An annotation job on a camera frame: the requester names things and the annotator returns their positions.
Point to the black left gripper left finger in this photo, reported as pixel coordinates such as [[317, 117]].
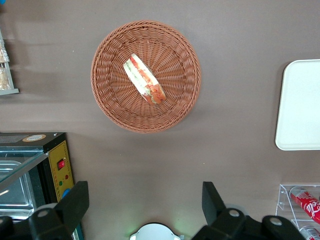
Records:
[[75, 200]]

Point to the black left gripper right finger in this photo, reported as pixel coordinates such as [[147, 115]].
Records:
[[212, 200]]

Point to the triangle sandwich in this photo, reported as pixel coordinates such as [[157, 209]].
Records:
[[143, 80]]

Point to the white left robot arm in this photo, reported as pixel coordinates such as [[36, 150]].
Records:
[[156, 232]]

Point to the grey snack tray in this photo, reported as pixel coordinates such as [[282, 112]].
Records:
[[10, 91]]

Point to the beige plastic serving tray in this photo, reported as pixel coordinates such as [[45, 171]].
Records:
[[300, 105]]

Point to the round brown wicker basket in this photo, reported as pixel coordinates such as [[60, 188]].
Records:
[[115, 75]]

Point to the black glass food warmer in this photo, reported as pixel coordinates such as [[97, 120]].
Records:
[[60, 155]]

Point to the steel food warmer pan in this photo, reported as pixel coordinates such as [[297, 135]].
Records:
[[17, 200]]

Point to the clear acrylic bottle rack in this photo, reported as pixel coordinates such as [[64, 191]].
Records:
[[285, 200]]

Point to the red soda bottle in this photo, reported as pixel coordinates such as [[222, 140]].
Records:
[[306, 203], [311, 232]]

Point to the bagged puffed rice snack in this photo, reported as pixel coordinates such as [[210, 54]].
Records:
[[4, 80], [3, 53]]

